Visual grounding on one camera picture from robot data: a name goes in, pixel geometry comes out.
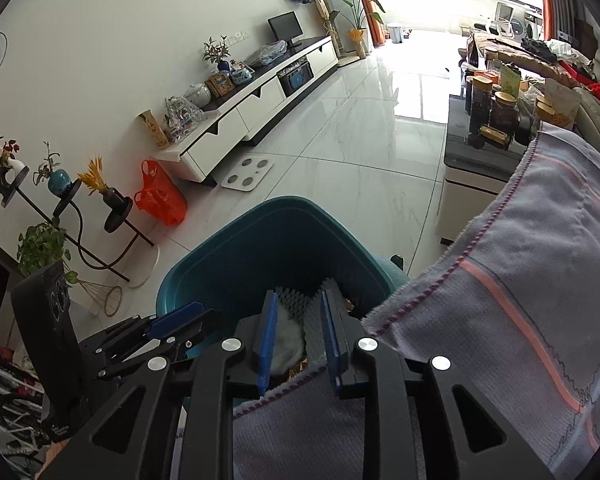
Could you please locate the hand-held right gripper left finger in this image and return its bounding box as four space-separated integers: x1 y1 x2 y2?
39 289 281 480

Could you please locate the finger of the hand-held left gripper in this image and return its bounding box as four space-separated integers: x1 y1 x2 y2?
96 309 222 382
79 301 207 356

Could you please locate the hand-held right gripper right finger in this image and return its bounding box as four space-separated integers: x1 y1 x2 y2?
320 290 556 480

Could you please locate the teal plastic bin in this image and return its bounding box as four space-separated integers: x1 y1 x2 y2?
156 196 410 411

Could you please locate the golden foil wrapper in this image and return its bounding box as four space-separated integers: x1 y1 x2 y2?
286 357 326 380

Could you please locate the cluttered metal rack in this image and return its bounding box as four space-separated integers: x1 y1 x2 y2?
0 340 51 461

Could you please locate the green leafy potted plant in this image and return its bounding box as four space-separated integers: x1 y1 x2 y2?
16 222 81 286

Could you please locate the black curved plant stand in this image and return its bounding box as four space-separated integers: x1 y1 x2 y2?
0 165 161 288

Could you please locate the orange plastic bag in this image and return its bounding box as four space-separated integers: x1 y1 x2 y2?
133 160 187 227

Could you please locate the grey blanket with pink stripes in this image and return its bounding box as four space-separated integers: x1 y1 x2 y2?
232 122 600 480

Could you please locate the black vase with yellow wheat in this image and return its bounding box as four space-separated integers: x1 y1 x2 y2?
77 156 126 208

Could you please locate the white bathroom scale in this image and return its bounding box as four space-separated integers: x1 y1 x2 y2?
221 156 276 193

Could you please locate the blue round vase with plant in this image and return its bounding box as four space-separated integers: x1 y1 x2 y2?
32 141 71 196

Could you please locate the white vase with red flowers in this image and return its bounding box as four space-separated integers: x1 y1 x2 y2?
0 125 31 181

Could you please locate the tall beige box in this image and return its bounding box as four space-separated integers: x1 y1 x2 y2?
139 110 171 151

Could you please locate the clear bag with model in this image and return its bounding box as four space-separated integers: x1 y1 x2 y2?
162 95 207 143

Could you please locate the white TV cabinet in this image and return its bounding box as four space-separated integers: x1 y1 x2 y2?
150 35 340 183

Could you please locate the black top coffee table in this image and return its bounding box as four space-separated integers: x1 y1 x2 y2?
437 95 531 246

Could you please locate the white ceramic jar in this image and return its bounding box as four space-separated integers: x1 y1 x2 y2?
185 82 212 108

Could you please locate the dark storage basket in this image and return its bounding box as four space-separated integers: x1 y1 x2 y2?
276 57 315 96

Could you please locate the small plant in blue vase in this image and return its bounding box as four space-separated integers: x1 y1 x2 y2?
202 36 232 73

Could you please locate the plastic wrapped bundle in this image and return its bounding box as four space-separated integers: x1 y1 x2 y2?
257 40 288 66

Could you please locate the group of glass jars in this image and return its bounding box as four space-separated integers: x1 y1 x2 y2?
462 60 556 148

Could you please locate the tall leafy plant yellow pot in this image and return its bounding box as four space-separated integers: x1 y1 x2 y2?
327 0 386 58

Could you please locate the black monitor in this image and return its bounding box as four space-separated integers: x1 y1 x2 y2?
267 11 303 46

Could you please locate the beige paper bag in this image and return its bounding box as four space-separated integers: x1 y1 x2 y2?
545 77 583 128

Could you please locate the black clothing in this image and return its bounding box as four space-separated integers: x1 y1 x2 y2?
522 37 556 63

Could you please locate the white washing machine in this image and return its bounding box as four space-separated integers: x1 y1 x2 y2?
495 2 543 41

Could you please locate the grey curtain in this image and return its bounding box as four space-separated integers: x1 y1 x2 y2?
550 0 581 41

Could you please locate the wire whisk ornament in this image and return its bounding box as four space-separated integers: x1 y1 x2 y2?
70 277 123 317

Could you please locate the wooden photo frame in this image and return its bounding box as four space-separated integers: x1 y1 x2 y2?
205 72 232 97

